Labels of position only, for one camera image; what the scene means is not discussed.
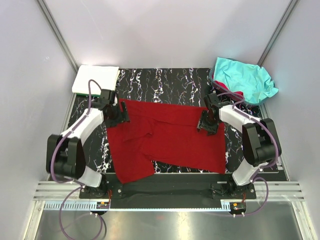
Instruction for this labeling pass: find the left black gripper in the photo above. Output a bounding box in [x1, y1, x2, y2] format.
[105, 101, 130, 128]

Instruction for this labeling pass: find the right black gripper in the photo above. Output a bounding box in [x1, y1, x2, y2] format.
[196, 109, 220, 137]

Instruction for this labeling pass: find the red t shirt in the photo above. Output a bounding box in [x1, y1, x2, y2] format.
[106, 99, 226, 184]

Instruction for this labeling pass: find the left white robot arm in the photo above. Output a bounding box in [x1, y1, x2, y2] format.
[46, 89, 130, 198]

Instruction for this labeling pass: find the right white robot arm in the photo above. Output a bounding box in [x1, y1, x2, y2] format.
[197, 93, 282, 199]

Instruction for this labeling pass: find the folded white t shirt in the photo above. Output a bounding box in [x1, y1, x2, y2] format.
[71, 65, 120, 94]

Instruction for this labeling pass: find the crimson t shirt in basket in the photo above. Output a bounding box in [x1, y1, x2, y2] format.
[212, 80, 244, 100]

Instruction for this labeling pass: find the teal t shirt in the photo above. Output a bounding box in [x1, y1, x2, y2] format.
[213, 57, 279, 104]

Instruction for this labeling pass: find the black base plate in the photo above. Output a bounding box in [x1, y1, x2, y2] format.
[79, 173, 266, 211]

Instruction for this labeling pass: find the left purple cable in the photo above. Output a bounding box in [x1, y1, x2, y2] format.
[49, 79, 108, 240]

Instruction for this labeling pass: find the aluminium cross rail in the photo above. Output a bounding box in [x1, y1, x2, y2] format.
[33, 181, 305, 202]

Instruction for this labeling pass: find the left aluminium frame post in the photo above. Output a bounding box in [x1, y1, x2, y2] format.
[35, 0, 79, 73]

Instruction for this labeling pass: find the aluminium frame post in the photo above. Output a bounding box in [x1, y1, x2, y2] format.
[35, 0, 79, 73]
[257, 0, 300, 67]

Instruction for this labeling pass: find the left cable duct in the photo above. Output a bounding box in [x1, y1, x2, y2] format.
[44, 201, 110, 211]

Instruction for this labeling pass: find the right aluminium frame post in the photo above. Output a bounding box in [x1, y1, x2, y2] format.
[257, 0, 300, 67]

